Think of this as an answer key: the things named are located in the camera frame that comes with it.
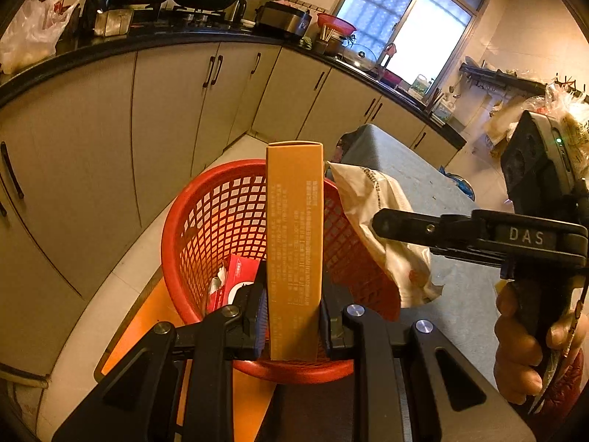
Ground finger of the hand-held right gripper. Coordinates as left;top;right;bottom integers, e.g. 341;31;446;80
371;208;505;267

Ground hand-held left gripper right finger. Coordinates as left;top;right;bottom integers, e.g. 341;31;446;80
320;284;537;442

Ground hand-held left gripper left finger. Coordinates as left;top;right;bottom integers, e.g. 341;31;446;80
53;260;270;442

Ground torn red cardboard box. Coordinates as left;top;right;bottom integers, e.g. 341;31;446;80
205;253;263;315

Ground white printed plastic bag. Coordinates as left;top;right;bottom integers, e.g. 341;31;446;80
327;161;444;309

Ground orange cardboard box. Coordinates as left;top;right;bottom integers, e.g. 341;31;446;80
266;141;325;362

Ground red plastic mesh basket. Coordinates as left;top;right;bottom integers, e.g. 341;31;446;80
161;159;402;385

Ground person's right hand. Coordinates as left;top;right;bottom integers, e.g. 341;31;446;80
493;282;589;404

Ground blue bag on floor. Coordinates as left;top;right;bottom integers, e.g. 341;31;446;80
439;166;476;202

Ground hanging clear plastic bags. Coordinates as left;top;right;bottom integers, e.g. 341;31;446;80
483;94;546;157

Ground hanging bag with yellow contents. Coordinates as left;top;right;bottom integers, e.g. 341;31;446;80
543;82;589;159

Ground orange stool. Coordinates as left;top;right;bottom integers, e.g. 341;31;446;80
94;267;278;442

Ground white plastic jug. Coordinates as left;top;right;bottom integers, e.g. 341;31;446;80
432;96;456;123

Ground green label detergent bottle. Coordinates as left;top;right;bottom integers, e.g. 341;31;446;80
409;74;431;98

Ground glass pan lid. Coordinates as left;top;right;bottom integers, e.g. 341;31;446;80
342;43;378;73

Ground kitchen window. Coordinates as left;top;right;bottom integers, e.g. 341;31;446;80
331;0;491;98

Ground dark cooking pot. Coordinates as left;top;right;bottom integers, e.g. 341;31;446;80
324;34;347;57

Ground beige lower kitchen cabinets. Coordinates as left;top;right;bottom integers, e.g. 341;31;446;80
0;41;462;378

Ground chopstick holder with chopsticks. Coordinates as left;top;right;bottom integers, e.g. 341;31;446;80
312;27;333;55

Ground red plastic basin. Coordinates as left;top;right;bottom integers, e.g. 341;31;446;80
316;13;358;38

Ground black silver rice cooker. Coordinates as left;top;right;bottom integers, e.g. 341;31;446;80
254;1;313;40

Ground black kitchen countertop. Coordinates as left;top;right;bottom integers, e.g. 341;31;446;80
0;22;468;151

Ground small metal seasoning box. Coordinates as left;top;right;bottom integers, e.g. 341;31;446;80
94;8;134;38

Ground dark wall shelf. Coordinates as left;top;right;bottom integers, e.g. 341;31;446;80
459;63;549;98

